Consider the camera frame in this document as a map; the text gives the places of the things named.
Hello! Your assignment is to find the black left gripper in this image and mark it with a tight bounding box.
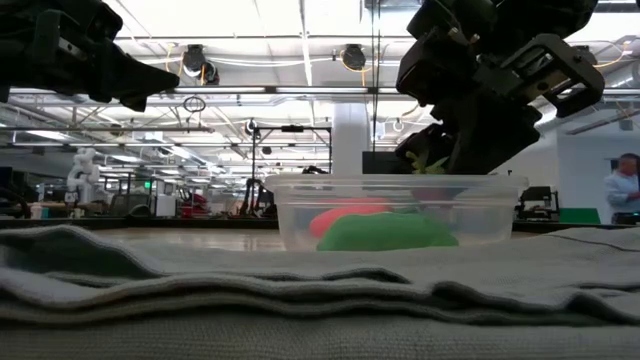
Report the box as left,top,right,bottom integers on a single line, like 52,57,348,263
0,0,181,113

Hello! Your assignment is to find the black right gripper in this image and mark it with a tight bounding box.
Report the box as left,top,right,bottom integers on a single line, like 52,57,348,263
394,25,544,176

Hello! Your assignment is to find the red toy strawberry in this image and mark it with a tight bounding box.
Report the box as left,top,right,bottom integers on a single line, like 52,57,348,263
405,149,467,206

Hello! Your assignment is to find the green toy vegetable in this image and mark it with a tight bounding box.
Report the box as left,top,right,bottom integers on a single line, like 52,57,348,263
315,211,460,253

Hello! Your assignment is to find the orange toy carrot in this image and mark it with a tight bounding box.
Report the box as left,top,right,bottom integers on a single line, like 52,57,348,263
308,196,392,239

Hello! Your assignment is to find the clear plastic tupperware container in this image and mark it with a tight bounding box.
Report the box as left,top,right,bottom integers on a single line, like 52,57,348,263
263,173,531,252

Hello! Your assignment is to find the white humanoid robot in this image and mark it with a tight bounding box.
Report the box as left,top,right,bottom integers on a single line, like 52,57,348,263
66,146,102,204

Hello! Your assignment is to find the white building pillar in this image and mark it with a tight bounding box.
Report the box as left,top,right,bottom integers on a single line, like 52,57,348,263
331,102,372,176

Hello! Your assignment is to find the green box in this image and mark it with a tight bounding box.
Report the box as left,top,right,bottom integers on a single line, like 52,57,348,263
558,206,602,225

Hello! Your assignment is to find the person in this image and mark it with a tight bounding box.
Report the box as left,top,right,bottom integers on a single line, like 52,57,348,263
603,152,640,225

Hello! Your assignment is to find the folded grey cloth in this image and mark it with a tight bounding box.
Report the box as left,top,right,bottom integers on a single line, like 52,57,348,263
0,223,640,360

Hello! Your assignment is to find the black ceiling cable reel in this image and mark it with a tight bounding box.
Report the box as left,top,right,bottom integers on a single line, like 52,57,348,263
181,43,222,86
341,43,369,72

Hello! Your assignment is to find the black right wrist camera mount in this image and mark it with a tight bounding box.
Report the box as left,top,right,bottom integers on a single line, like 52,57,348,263
492,33,607,120

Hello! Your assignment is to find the black camera stand frame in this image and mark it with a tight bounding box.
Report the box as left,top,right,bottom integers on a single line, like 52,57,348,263
238,123,334,218

